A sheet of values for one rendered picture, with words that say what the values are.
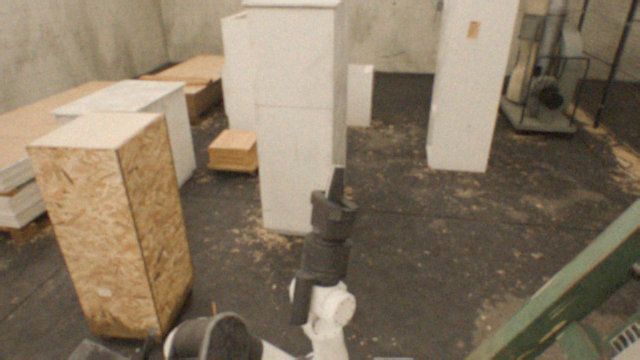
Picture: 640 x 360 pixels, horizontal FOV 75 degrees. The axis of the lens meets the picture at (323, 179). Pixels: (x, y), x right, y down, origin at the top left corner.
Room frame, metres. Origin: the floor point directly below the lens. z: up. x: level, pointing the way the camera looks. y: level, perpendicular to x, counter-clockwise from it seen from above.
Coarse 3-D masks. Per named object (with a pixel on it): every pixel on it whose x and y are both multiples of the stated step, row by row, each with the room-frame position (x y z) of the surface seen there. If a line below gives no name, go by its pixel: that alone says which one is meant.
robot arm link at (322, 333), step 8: (312, 320) 0.62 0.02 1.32; (320, 320) 0.63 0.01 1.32; (304, 328) 0.61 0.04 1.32; (312, 328) 0.61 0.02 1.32; (320, 328) 0.61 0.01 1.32; (328, 328) 0.61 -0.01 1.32; (336, 328) 0.60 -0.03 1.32; (312, 336) 0.59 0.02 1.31; (320, 336) 0.59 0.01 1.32; (328, 336) 0.59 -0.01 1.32; (336, 336) 0.59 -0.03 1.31; (320, 344) 0.58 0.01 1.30; (328, 344) 0.58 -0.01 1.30
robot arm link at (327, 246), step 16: (320, 192) 0.69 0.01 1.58; (320, 208) 0.64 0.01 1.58; (336, 208) 0.61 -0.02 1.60; (352, 208) 0.61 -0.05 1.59; (320, 224) 0.63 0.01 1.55; (336, 224) 0.61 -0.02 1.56; (304, 240) 0.63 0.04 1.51; (320, 240) 0.62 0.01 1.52; (336, 240) 0.62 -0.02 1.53; (304, 256) 0.62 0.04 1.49; (320, 256) 0.60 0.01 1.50; (336, 256) 0.60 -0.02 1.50
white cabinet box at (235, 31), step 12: (228, 24) 4.63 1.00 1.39; (240, 24) 4.61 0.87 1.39; (228, 36) 4.64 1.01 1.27; (240, 36) 4.61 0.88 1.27; (228, 48) 4.64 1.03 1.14; (240, 48) 4.62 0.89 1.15; (228, 60) 4.64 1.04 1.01; (240, 60) 4.62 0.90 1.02; (228, 72) 4.64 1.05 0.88; (240, 72) 4.62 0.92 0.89; (228, 84) 4.65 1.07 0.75; (240, 84) 4.62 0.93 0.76
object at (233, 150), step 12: (228, 132) 4.32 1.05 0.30; (240, 132) 4.31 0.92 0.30; (252, 132) 4.31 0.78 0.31; (216, 144) 3.97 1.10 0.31; (228, 144) 3.98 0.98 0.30; (240, 144) 3.98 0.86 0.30; (252, 144) 3.98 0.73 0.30; (216, 156) 3.90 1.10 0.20; (228, 156) 3.89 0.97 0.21; (240, 156) 3.87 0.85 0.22; (252, 156) 3.94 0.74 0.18; (216, 168) 3.80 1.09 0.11; (228, 168) 3.78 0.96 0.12; (240, 168) 3.77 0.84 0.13; (252, 168) 3.77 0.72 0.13
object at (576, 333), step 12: (636, 312) 0.71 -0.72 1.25; (576, 324) 0.77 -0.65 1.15; (624, 324) 0.71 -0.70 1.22; (564, 336) 0.77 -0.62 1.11; (576, 336) 0.75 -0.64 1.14; (588, 336) 0.73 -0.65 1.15; (612, 336) 0.70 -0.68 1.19; (564, 348) 0.74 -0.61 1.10; (576, 348) 0.72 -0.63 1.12; (588, 348) 0.70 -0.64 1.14; (600, 348) 0.70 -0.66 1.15
